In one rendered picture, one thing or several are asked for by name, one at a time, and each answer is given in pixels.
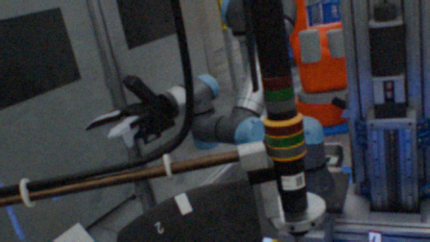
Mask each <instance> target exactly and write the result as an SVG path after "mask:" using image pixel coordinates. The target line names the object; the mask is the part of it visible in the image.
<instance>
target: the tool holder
mask: <svg viewBox="0 0 430 242"><path fill-rule="evenodd" d="M258 142H261V143H262V144H263V142H262V141H257V142H251V143H247V144H243V145H237V150H239V151H238V154H239V157H240V166H241V169H242V172H243V173H244V172H246V174H247V179H248V181H249V184H250V185H255V184H258V185H259V194H260V198H261V205H262V207H263V210H264V214H265V216H266V219H268V222H269V223H270V224H271V226H273V227H274V228H277V229H278V230H285V231H291V232H296V231H303V230H310V229H312V228H314V227H315V226H317V225H319V224H320V223H321V222H322V221H323V220H324V217H325V215H326V212H325V202H324V201H323V199H321V197H318V196H317V195H314V194H311V193H309V192H307V197H308V202H309V203H308V208H307V209H306V210H305V211H303V212H302V213H289V214H288V213H286V212H285V211H283V210H282V208H281V203H280V195H279V196H278V195H277V190H276V185H275V170H274V167H273V166H272V164H271V161H270V159H269V156H267V155H266V149H265V147H263V148H259V149H256V150H247V147H248V146H247V145H251V144H254V143H258Z"/></svg>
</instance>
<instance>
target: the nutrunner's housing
mask: <svg viewBox="0 0 430 242"><path fill-rule="evenodd" d="M274 169H275V180H276V185H277V190H278V192H279V195H280V203H281V208H282V210H283V211H285V212H286V213H288V214H289V213H302V212H303V211H305V210H306V209H307V208H308V203H309V202H308V197H307V192H306V190H307V181H306V171H305V166H304V156H302V157H300V158H298V159H294V160H290V161H277V160H275V159H274ZM308 231H309V230H303V231H296V232H291V231H288V232H289V233H290V234H291V235H293V236H295V237H302V236H303V235H304V234H307V233H308Z"/></svg>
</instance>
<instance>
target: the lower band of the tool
mask: <svg viewBox="0 0 430 242"><path fill-rule="evenodd" d="M301 119H302V114H301V113H298V116H297V117H295V118H293V119H290V120H288V121H279V122H275V121H269V120H268V119H267V118H264V121H263V122H264V124H265V125H266V126H271V127H283V126H290V125H293V124H295V123H298V121H300V120H301ZM305 153H306V151H305V152H304V153H303V154H302V155H299V156H298V157H291V158H285V159H280V158H275V157H271V156H269V157H271V158H272V159H275V160H277V161H290V160H294V159H298V158H300V157H302V156H303V155H304V154H305Z"/></svg>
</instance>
